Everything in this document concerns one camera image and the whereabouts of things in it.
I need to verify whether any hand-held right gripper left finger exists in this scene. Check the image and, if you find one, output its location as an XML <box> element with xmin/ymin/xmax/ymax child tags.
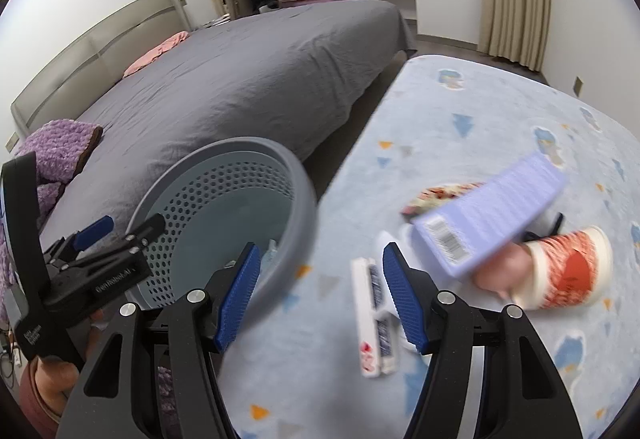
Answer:
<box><xmin>56</xmin><ymin>243</ymin><xmax>263</xmax><ymax>439</ymax></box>

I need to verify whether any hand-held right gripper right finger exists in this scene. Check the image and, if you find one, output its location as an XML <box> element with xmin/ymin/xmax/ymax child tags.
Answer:
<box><xmin>381</xmin><ymin>242</ymin><xmax>583</xmax><ymax>439</ymax></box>

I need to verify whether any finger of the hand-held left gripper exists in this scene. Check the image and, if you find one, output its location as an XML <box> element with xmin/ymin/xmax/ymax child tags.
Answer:
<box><xmin>60</xmin><ymin>213</ymin><xmax>166</xmax><ymax>271</ymax></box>
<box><xmin>42</xmin><ymin>215</ymin><xmax>115</xmax><ymax>266</ymax></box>

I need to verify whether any white narrow packet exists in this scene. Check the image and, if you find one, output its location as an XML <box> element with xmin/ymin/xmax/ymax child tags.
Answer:
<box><xmin>351</xmin><ymin>256</ymin><xmax>401</xmax><ymax>377</ymax></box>

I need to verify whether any light blue packet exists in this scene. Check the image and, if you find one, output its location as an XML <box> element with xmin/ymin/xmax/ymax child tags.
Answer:
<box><xmin>262</xmin><ymin>239</ymin><xmax>281</xmax><ymax>270</ymax></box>

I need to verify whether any red patterned snack wrapper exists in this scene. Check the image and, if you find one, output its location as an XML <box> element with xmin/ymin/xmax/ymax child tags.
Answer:
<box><xmin>402</xmin><ymin>182</ymin><xmax>483</xmax><ymax>220</ymax></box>

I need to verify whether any grey-blue perforated plastic basket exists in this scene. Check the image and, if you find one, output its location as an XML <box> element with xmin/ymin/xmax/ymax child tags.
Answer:
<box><xmin>125</xmin><ymin>136</ymin><xmax>319</xmax><ymax>315</ymax></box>

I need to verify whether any purple cardboard box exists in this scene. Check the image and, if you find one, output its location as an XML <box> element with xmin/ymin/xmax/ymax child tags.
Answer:
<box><xmin>411</xmin><ymin>152</ymin><xmax>568</xmax><ymax>277</ymax></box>

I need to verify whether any red and white paper cup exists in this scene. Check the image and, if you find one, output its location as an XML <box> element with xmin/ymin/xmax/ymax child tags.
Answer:
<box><xmin>517</xmin><ymin>225</ymin><xmax>613</xmax><ymax>311</ymax></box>

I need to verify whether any person's left hand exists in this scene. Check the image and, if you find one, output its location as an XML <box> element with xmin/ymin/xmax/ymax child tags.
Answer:
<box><xmin>22</xmin><ymin>359</ymin><xmax>81</xmax><ymax>430</ymax></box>

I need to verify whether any purple fluffy blanket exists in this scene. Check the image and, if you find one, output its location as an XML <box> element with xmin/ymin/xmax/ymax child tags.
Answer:
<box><xmin>0</xmin><ymin>119</ymin><xmax>104</xmax><ymax>240</ymax></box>

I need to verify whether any bed with grey sheet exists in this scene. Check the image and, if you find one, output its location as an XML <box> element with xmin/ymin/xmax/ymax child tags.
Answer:
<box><xmin>37</xmin><ymin>0</ymin><xmax>418</xmax><ymax>250</ymax></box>

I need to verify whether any small black object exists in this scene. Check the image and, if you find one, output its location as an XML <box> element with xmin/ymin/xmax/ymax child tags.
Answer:
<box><xmin>525</xmin><ymin>213</ymin><xmax>566</xmax><ymax>242</ymax></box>

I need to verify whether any pink pillow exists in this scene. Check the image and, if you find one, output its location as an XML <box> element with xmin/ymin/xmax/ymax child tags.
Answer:
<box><xmin>122</xmin><ymin>31</ymin><xmax>190</xmax><ymax>78</ymax></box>

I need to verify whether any beige padded headboard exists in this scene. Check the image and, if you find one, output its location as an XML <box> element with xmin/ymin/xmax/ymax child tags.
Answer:
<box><xmin>11</xmin><ymin>0</ymin><xmax>193</xmax><ymax>140</ymax></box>

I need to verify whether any light blue printed blanket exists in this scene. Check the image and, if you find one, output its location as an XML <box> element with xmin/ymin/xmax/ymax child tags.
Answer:
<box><xmin>220</xmin><ymin>54</ymin><xmax>640</xmax><ymax>439</ymax></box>

